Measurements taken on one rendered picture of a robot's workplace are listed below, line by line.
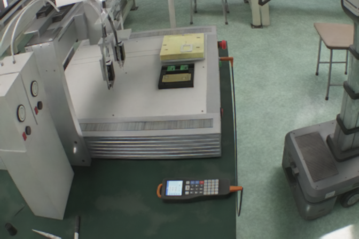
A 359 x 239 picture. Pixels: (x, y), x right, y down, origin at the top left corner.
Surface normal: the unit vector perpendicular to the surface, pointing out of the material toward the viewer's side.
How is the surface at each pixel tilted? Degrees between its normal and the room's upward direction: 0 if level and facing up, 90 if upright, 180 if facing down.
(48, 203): 90
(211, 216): 0
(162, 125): 0
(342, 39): 7
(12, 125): 90
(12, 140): 90
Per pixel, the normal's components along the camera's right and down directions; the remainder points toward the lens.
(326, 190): 0.04, -0.17
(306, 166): -0.10, -0.81
